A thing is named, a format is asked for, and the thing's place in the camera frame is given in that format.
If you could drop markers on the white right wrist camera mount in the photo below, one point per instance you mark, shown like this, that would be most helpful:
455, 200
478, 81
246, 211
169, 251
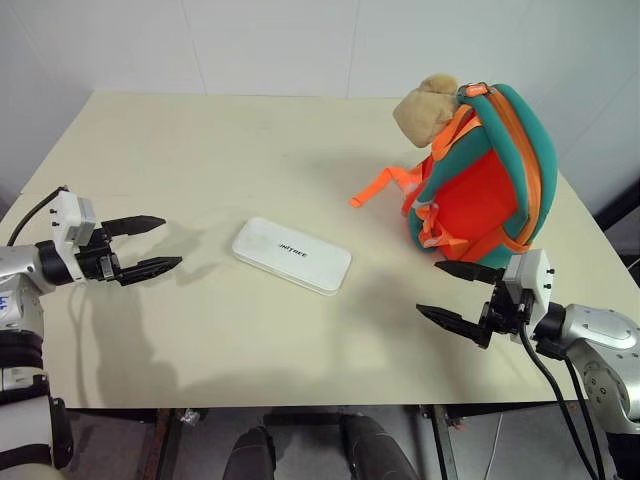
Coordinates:
537, 280

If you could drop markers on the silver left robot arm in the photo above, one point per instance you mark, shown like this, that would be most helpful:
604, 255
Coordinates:
17, 262

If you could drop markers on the black frame bar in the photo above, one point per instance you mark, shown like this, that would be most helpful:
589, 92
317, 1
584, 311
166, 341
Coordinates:
617, 202

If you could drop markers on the dark metal table leg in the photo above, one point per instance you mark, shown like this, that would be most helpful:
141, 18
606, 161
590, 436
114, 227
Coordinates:
445, 440
167, 445

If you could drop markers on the white rectangular box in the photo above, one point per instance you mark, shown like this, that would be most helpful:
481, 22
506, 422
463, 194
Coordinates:
292, 255

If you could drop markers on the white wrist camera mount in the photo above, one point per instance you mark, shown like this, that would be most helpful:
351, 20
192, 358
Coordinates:
67, 212
537, 280

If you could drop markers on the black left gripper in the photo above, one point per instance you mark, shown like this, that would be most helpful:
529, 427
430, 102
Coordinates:
97, 257

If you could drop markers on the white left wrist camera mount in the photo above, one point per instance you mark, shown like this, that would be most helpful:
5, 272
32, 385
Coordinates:
67, 212

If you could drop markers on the dark rounded shape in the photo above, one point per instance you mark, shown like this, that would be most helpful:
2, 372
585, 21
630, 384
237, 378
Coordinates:
372, 450
252, 455

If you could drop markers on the teal and orange backpack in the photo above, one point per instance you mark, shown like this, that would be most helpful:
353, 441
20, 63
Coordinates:
480, 200

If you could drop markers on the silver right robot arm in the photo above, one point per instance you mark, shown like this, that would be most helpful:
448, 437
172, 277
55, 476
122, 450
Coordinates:
602, 327

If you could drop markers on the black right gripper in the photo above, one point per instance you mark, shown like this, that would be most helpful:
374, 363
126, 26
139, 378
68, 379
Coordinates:
505, 315

